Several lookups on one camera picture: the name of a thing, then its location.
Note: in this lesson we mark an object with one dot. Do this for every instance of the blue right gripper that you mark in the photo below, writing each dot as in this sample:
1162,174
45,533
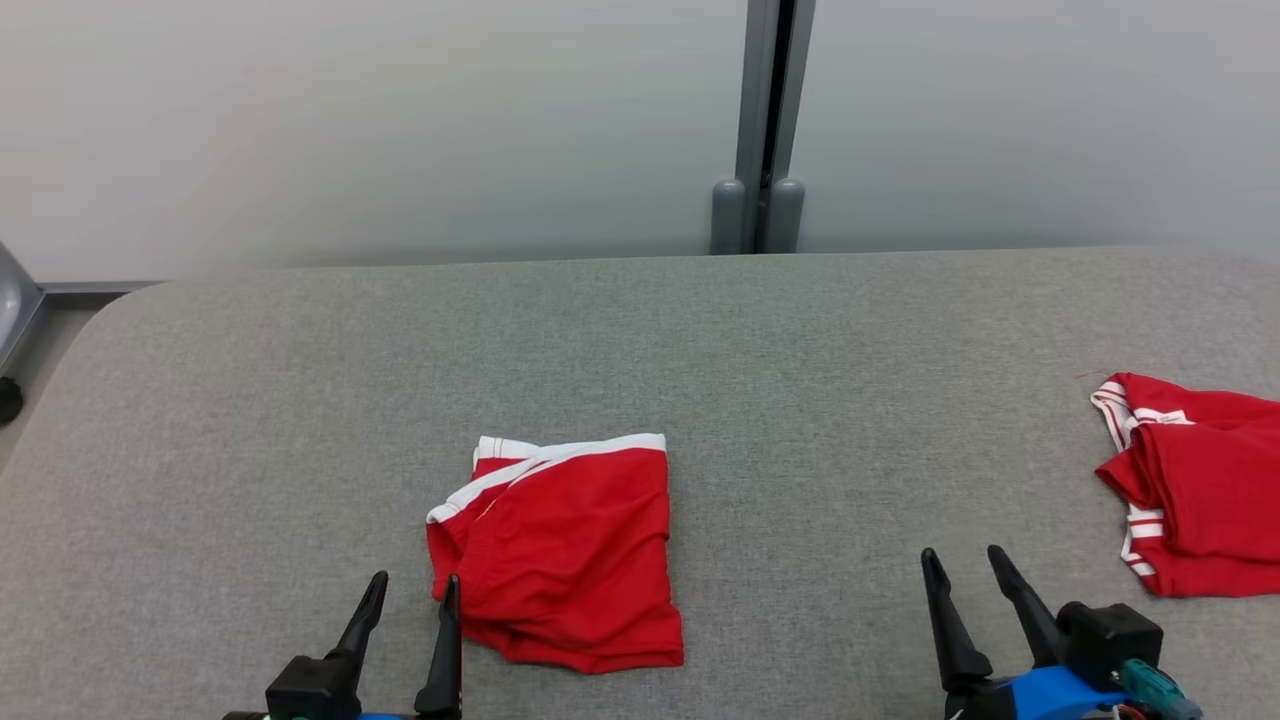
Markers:
1050,700

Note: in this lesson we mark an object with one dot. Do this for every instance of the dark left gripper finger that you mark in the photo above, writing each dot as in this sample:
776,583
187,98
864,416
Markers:
362,630
448,660

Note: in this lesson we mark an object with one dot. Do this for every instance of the red shorts with white stripe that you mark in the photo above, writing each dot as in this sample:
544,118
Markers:
580,560

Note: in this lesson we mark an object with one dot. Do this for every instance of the red jersey with white sleeves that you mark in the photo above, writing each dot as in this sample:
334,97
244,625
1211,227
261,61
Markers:
1210,480

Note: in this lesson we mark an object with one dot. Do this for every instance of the black caster wheel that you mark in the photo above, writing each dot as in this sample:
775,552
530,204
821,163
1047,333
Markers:
8,400

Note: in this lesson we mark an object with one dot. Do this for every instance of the grey metal stand leg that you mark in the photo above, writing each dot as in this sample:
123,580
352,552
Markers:
15,310

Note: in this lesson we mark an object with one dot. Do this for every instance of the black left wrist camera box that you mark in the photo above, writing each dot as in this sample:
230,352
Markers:
310,695

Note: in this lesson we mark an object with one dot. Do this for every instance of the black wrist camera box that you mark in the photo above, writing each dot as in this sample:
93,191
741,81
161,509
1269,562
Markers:
1110,640
310,695

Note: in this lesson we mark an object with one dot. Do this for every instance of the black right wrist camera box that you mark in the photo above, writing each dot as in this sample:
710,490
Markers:
1110,640

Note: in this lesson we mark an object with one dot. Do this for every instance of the grey partition post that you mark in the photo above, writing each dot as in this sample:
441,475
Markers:
762,100

